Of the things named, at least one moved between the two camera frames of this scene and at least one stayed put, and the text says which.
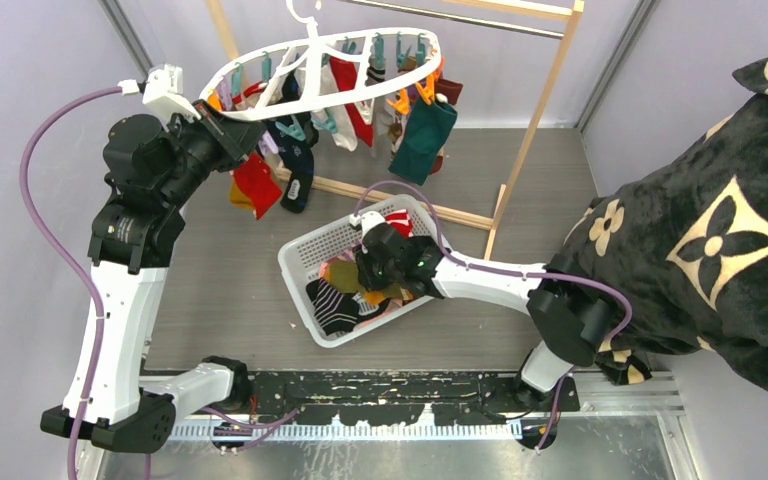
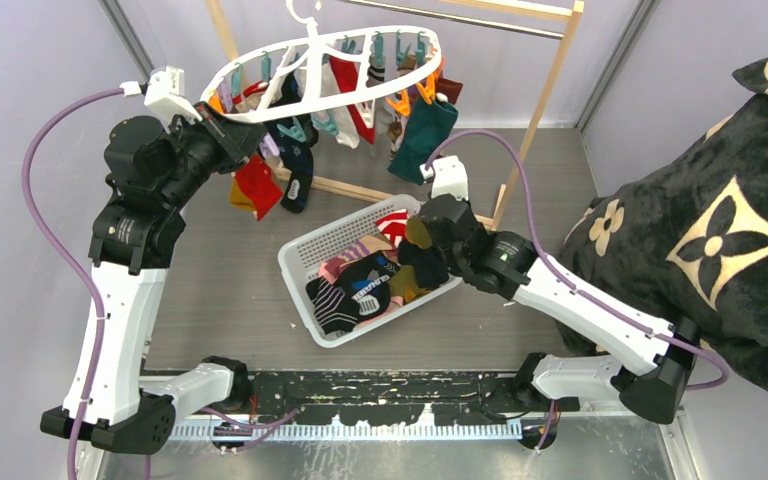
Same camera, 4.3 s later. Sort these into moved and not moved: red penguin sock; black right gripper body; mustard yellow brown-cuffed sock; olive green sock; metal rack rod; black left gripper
Moved: olive green sock; black right gripper body
Not moved: metal rack rod; mustard yellow brown-cuffed sock; red penguin sock; black left gripper
